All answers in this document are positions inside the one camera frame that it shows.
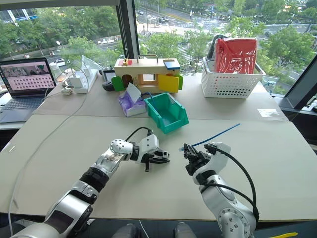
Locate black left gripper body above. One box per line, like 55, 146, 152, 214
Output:
143, 148, 163, 173

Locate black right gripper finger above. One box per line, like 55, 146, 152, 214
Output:
188, 143, 200, 158
183, 143, 195, 160

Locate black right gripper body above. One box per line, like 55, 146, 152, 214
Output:
185, 150, 211, 177

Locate blue network cable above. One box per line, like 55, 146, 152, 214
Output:
178, 123, 241, 152

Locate green plastic bin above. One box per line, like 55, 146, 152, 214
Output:
144, 92, 190, 135

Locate purple tissue pack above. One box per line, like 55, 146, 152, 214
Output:
117, 82, 147, 118

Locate white perforated plastic basket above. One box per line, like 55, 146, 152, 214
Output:
201, 56, 266, 99

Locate clear plastic bag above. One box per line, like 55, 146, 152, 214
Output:
257, 108, 283, 118

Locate wooden toy box coloured doors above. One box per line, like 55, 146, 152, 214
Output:
111, 54, 185, 95

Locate small black screen device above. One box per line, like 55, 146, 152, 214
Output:
102, 69, 116, 82

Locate white power strip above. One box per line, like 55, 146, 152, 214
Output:
72, 66, 99, 95

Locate red plastic bag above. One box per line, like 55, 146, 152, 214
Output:
214, 37, 258, 75

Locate dark grey pouch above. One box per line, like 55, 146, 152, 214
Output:
206, 34, 224, 61

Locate white charger block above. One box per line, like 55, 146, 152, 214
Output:
67, 75, 84, 89

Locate clear acrylic stand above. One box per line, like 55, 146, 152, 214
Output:
81, 55, 100, 78

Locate black monitor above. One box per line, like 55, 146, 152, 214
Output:
279, 54, 317, 110

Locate dark laptop computer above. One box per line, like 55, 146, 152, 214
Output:
0, 57, 57, 124

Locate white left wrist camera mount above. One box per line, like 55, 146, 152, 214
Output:
138, 134, 159, 164

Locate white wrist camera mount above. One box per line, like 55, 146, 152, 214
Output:
138, 134, 159, 164
197, 141, 232, 179

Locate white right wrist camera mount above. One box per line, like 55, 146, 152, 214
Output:
197, 141, 232, 179

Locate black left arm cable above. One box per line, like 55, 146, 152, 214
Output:
125, 126, 153, 144

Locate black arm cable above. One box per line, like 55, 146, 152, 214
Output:
125, 126, 153, 144
204, 143, 261, 222

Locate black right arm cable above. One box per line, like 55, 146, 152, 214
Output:
204, 143, 261, 222

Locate blue cable piece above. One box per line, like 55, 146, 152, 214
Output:
142, 92, 156, 105

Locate dark window frame post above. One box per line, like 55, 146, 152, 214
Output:
115, 0, 141, 63

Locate long white cable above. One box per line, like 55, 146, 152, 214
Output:
7, 69, 89, 238

